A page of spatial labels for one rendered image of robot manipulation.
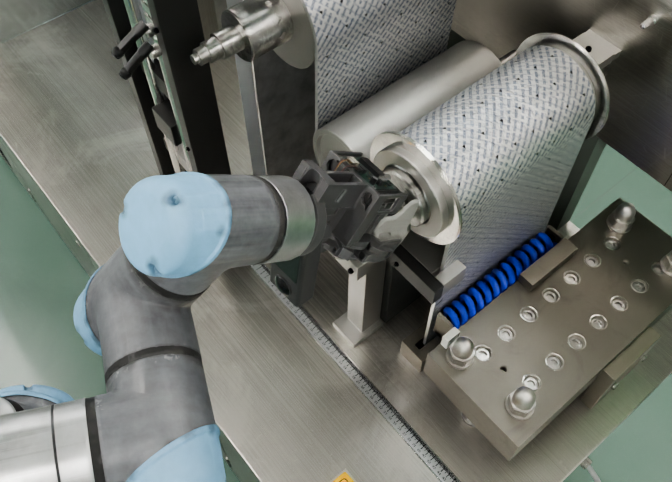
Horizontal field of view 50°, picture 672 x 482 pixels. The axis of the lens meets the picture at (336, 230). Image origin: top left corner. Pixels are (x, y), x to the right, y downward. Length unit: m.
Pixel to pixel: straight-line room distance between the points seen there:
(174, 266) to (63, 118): 0.96
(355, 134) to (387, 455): 0.45
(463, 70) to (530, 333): 0.36
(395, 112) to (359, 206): 0.27
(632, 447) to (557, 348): 1.16
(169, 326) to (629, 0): 0.65
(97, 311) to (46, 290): 1.73
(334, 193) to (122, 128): 0.82
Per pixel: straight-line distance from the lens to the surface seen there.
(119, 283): 0.59
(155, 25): 0.84
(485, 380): 0.96
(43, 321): 2.29
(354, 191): 0.65
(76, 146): 1.40
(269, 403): 1.07
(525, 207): 0.96
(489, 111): 0.82
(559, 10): 1.02
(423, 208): 0.79
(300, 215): 0.59
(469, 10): 1.13
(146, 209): 0.53
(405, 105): 0.92
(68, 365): 2.20
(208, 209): 0.52
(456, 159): 0.78
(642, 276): 1.09
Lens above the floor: 1.90
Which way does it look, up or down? 56 degrees down
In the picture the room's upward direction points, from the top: straight up
